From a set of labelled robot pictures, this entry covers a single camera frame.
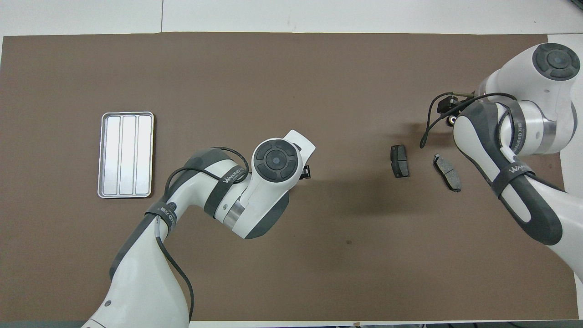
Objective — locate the small black round bushing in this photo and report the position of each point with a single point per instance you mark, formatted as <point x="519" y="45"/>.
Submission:
<point x="451" y="120"/>

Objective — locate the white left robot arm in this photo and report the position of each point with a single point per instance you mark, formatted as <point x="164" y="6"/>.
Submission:
<point x="255" y="191"/>

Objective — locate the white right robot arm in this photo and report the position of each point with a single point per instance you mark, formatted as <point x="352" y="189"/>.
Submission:
<point x="524" y="136"/>

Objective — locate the silver metal tray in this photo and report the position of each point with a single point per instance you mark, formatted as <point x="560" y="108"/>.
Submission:
<point x="126" y="155"/>

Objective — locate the curved dark brake pad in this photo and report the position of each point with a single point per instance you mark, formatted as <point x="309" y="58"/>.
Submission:
<point x="447" y="173"/>

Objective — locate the rectangular dark brake pad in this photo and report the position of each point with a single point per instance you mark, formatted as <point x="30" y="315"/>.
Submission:
<point x="399" y="161"/>

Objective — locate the brown table mat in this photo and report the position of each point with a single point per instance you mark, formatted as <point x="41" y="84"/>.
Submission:
<point x="291" y="82"/>

